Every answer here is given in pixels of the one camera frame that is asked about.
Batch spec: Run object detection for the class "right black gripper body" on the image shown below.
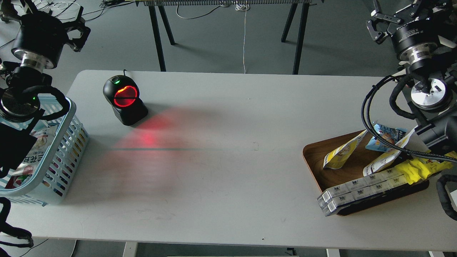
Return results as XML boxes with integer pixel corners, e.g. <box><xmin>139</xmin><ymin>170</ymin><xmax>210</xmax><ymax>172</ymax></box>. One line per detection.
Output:
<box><xmin>390</xmin><ymin>19</ymin><xmax>439</xmax><ymax>61</ymax></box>

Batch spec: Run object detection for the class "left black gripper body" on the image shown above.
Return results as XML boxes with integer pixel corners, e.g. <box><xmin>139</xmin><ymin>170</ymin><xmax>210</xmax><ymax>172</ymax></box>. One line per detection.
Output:
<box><xmin>11</xmin><ymin>14</ymin><xmax>68</xmax><ymax>69</ymax></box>

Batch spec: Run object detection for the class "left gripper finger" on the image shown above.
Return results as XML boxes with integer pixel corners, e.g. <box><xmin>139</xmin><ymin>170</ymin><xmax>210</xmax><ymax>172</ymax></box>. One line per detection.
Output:
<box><xmin>62</xmin><ymin>6</ymin><xmax>91</xmax><ymax>52</ymax></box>
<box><xmin>0</xmin><ymin>0</ymin><xmax>21</xmax><ymax>24</ymax></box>

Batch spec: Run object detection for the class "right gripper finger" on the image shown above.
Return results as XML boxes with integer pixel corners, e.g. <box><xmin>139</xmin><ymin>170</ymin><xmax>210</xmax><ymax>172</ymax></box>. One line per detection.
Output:
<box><xmin>366</xmin><ymin>0</ymin><xmax>404</xmax><ymax>45</ymax></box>
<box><xmin>409</xmin><ymin>0</ymin><xmax>456</xmax><ymax>22</ymax></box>

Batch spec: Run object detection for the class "yellow white snack pouch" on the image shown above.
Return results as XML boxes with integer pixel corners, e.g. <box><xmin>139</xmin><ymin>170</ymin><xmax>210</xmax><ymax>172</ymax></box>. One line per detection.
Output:
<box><xmin>323</xmin><ymin>130</ymin><xmax>368</xmax><ymax>170</ymax></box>

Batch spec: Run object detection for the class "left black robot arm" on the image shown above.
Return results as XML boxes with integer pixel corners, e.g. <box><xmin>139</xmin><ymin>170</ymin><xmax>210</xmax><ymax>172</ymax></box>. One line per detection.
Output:
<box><xmin>1</xmin><ymin>0</ymin><xmax>90</xmax><ymax>248</ymax></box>

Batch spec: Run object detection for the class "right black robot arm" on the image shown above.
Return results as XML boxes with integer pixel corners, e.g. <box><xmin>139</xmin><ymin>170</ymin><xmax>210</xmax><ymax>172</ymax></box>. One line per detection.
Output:
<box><xmin>361</xmin><ymin>0</ymin><xmax>456</xmax><ymax>163</ymax></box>

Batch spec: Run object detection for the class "blue snack bag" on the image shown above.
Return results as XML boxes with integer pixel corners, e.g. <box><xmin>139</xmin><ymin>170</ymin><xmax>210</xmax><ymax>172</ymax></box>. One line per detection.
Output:
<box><xmin>365</xmin><ymin>123</ymin><xmax>407</xmax><ymax>152</ymax></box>

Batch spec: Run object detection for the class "light blue plastic basket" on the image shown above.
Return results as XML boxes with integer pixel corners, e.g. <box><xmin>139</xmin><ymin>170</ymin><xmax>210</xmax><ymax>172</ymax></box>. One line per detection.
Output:
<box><xmin>1</xmin><ymin>98</ymin><xmax>89</xmax><ymax>206</ymax></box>

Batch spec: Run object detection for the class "yellow cartoon snack pack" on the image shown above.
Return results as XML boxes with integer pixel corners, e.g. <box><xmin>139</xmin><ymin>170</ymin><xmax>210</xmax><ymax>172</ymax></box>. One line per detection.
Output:
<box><xmin>393</xmin><ymin>157</ymin><xmax>455</xmax><ymax>185</ymax></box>

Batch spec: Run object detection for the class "red white snack bag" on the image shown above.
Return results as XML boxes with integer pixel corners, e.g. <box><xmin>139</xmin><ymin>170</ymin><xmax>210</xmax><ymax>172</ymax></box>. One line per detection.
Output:
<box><xmin>1</xmin><ymin>122</ymin><xmax>58</xmax><ymax>189</ymax></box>

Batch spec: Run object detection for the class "black barcode scanner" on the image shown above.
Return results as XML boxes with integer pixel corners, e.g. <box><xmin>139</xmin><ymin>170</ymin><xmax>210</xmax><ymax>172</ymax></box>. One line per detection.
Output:
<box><xmin>102</xmin><ymin>69</ymin><xmax>149</xmax><ymax>126</ymax></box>

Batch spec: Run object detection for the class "black leg background table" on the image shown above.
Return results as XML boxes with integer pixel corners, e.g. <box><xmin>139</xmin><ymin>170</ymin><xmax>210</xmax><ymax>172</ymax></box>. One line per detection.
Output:
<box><xmin>134</xmin><ymin>3</ymin><xmax>310</xmax><ymax>75</ymax></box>

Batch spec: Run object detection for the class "brown wooden tray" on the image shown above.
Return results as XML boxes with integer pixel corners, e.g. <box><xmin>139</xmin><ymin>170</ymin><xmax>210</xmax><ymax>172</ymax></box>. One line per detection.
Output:
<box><xmin>302</xmin><ymin>131</ymin><xmax>430</xmax><ymax>216</ymax></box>

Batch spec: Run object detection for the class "long white box pack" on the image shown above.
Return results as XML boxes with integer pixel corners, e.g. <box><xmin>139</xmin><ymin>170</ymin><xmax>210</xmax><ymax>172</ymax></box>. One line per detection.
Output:
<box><xmin>316</xmin><ymin>168</ymin><xmax>408</xmax><ymax>216</ymax></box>

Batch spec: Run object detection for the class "floor cables and power strip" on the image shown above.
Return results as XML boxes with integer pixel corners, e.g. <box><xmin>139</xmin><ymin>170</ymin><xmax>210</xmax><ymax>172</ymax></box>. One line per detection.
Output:
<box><xmin>32</xmin><ymin>0</ymin><xmax>136</xmax><ymax>22</ymax></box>

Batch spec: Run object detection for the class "white hanging cable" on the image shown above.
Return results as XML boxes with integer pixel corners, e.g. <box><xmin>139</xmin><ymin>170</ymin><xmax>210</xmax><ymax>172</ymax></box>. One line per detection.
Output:
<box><xmin>235</xmin><ymin>3</ymin><xmax>250</xmax><ymax>74</ymax></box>

